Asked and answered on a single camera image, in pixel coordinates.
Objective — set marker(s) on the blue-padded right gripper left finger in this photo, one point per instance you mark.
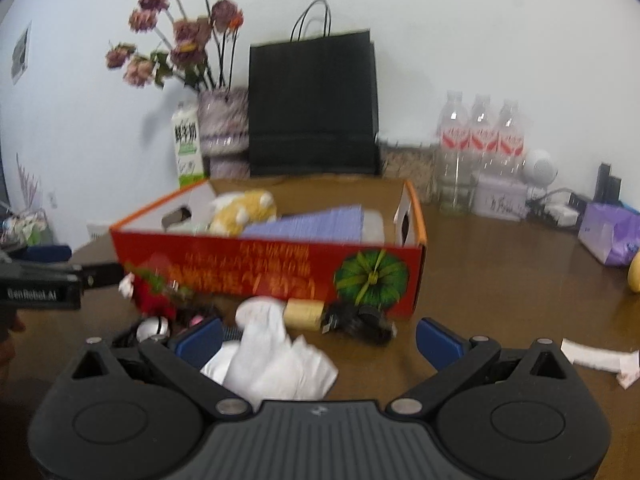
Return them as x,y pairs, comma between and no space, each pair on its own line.
179,360

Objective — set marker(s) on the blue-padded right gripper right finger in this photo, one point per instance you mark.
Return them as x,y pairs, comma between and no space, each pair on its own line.
459,364

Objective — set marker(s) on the yellow fruit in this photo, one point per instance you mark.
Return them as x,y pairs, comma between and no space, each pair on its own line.
633,274

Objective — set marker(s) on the purple white ceramic vase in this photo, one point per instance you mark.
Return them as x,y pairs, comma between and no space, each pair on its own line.
223,122

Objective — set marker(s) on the red orange cardboard box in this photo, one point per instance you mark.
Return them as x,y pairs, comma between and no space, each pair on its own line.
385,274

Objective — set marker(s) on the yellow white plush toy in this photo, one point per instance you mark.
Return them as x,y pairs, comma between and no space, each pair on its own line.
233,212

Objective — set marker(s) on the white round ball gadget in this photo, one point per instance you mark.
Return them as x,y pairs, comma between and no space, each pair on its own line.
154,326

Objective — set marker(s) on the wall picture frame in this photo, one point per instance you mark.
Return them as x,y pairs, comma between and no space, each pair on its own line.
20,54

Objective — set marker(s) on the right water bottle red label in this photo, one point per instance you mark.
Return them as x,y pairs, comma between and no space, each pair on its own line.
511,140

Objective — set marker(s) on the dried pink rose bouquet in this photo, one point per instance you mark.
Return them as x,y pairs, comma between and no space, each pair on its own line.
199,52

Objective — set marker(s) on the green white milk carton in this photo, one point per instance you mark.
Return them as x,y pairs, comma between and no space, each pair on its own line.
186,134

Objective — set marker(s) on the white tissue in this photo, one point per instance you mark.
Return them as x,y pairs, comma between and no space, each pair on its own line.
267,364

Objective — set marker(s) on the translucent plastic box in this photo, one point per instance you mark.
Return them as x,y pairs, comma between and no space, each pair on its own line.
372,229

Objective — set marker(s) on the black charger block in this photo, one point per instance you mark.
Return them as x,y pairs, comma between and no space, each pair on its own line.
607,189

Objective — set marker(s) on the purple tissue pack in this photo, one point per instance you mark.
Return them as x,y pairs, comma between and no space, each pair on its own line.
610,233

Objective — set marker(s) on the purple woven cloth pouch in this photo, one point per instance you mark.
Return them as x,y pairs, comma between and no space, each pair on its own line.
335,225

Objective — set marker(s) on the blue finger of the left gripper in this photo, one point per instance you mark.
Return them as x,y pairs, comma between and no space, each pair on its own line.
46,253

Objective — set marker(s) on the white floral tin box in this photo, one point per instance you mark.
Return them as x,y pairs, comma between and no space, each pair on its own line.
499,198

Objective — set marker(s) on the white power adapter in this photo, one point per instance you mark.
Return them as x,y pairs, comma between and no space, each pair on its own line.
562,215

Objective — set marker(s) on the white torn paper wrapper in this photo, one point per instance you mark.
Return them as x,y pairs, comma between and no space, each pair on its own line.
624,365

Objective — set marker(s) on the white round speaker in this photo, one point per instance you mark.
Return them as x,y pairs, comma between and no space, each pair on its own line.
538,172

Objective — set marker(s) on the red artificial rose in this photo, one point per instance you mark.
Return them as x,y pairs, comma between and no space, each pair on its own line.
181,296

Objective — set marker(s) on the clear desk organizer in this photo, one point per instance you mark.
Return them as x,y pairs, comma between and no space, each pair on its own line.
26,229

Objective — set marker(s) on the clear seed storage container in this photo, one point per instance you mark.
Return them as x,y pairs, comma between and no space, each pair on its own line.
416,163

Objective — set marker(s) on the left water bottle red label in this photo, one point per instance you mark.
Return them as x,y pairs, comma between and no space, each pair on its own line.
453,173

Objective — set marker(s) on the water bottle red label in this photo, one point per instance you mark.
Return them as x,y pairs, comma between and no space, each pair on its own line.
453,173
483,135
511,140

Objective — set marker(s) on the person's left hand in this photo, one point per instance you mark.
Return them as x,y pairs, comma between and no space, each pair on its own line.
11,324

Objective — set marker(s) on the middle water bottle red label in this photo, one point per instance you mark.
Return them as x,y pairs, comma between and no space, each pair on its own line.
483,135

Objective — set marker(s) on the black paper shopping bag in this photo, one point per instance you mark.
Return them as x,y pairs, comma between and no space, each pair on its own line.
313,104

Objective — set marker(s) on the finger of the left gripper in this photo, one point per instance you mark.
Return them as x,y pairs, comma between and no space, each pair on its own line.
101,275

